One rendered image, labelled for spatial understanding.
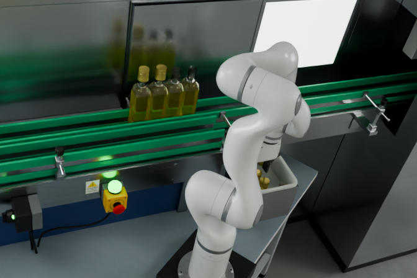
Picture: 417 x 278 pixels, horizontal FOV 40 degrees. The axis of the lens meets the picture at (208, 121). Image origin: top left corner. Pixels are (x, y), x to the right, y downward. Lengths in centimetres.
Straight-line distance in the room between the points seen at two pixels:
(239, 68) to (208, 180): 38
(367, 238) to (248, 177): 145
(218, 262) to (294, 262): 135
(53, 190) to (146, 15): 63
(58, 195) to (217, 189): 56
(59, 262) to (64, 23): 79
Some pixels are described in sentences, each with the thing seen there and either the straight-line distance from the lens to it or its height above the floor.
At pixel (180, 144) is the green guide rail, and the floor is 110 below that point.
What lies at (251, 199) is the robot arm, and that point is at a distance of 162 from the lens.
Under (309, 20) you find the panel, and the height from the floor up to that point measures 138.
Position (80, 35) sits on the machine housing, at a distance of 192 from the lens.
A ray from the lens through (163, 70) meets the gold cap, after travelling 188.
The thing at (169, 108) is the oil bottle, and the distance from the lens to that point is 198.
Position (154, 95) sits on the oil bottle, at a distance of 192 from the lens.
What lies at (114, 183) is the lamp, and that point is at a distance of 191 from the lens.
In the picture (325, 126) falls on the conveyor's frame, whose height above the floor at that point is 99.
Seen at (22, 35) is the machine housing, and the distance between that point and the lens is 188.
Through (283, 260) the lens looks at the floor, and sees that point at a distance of 314.
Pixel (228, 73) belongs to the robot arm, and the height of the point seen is 160.
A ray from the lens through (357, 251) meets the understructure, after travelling 302.
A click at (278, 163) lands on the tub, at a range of 215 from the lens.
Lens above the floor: 242
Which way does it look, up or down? 40 degrees down
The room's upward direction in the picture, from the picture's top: 13 degrees clockwise
